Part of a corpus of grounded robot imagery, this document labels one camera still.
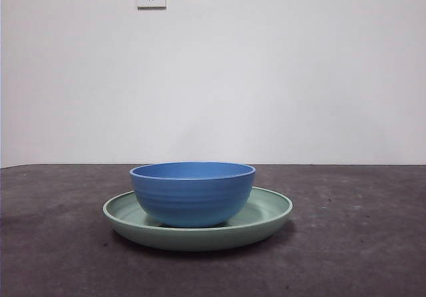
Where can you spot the blue ribbed bowl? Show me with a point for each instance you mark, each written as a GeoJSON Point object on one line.
{"type": "Point", "coordinates": [193, 200]}

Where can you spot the green round plate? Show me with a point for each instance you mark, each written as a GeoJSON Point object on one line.
{"type": "Point", "coordinates": [193, 238]}

